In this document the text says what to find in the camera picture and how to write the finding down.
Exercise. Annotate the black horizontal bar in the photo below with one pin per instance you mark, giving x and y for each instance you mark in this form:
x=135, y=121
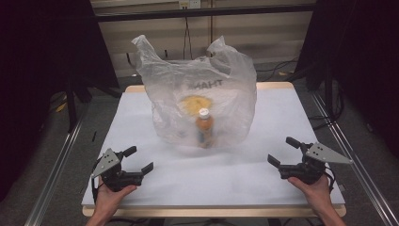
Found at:
x=204, y=12

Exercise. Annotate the orange bottle with white cap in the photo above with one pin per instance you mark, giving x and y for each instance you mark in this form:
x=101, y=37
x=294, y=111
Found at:
x=204, y=127

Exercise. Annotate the translucent white plastic bag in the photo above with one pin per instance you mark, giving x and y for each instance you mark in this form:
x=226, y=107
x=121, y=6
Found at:
x=175, y=81

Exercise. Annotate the wooden table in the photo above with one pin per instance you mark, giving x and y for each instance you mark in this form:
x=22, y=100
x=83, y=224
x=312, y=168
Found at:
x=204, y=212

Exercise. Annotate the person's right hand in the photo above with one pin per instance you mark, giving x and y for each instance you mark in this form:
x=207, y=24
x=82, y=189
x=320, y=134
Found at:
x=312, y=191

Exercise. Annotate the black metal stand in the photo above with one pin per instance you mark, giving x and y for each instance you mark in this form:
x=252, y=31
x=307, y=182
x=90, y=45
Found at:
x=71, y=106

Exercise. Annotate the white wall outlet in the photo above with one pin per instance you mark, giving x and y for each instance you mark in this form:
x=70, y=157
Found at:
x=189, y=3

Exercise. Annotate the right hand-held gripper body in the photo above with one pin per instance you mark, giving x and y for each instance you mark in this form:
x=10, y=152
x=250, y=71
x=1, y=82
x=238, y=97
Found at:
x=316, y=163

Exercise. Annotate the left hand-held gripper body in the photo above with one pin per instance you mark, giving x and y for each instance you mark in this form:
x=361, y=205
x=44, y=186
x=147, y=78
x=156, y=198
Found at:
x=108, y=163

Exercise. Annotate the metal floor rail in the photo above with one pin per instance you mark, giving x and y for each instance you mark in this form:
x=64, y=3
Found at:
x=360, y=169
x=53, y=175

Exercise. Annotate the black curtain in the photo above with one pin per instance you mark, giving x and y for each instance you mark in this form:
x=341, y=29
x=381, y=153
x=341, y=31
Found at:
x=40, y=78
x=360, y=56

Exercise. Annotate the white table mat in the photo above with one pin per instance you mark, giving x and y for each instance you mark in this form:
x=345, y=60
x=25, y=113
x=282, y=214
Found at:
x=200, y=179

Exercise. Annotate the person's left hand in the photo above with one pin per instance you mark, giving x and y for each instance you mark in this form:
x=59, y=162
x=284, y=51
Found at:
x=109, y=197

